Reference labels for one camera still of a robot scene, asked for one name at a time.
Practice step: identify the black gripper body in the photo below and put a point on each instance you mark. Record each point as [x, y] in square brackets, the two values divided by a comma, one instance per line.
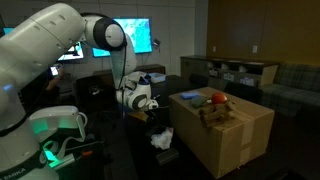
[154, 118]

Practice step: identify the white plastic bag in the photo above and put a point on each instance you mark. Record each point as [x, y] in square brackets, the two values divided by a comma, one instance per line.
[162, 139]

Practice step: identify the black rectangular case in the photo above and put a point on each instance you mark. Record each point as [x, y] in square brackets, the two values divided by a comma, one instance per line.
[166, 156]

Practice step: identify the blue sponge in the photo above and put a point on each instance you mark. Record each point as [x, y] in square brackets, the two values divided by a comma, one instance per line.
[190, 95]

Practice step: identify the dark green cloth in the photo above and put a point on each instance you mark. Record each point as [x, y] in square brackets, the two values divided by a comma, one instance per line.
[199, 101]

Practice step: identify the red and black toy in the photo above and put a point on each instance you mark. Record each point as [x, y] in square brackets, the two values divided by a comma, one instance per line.
[218, 115]

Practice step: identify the red round toy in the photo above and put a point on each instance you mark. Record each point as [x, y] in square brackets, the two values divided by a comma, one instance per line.
[219, 98]

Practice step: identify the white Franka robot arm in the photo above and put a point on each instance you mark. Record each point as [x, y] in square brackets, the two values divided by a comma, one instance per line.
[36, 50]

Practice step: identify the large cardboard box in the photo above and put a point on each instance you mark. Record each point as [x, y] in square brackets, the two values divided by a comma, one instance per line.
[226, 143]

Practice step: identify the clear plastic container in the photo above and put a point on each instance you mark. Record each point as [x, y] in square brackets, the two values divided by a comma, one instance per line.
[156, 77]

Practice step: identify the white cloth pile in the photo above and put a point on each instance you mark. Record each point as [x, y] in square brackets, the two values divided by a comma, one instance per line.
[135, 75]

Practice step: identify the small red knob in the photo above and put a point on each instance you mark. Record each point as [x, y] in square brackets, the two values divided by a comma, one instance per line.
[87, 153]

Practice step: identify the dark wood low shelf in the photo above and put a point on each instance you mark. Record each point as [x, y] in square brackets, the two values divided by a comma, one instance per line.
[233, 71]

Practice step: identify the white VR headset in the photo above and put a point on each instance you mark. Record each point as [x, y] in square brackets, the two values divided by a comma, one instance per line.
[56, 120]

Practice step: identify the lit computer monitor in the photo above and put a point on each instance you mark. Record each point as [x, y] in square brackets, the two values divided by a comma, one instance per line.
[75, 53]

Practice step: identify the seated person dark clothes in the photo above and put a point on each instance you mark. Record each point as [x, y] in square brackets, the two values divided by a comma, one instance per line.
[50, 88]

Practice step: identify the small lit screen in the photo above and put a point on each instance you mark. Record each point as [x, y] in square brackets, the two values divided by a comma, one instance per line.
[54, 70]

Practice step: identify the green plaid sofa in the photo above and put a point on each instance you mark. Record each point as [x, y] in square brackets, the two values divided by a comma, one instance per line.
[293, 90]

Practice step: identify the small dark wall device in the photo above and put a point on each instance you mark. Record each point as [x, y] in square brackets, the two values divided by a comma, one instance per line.
[156, 42]

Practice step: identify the large wall display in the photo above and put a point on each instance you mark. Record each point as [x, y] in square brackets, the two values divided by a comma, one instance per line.
[140, 36]

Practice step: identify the white wall outlet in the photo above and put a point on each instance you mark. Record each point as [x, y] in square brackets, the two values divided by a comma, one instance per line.
[255, 49]

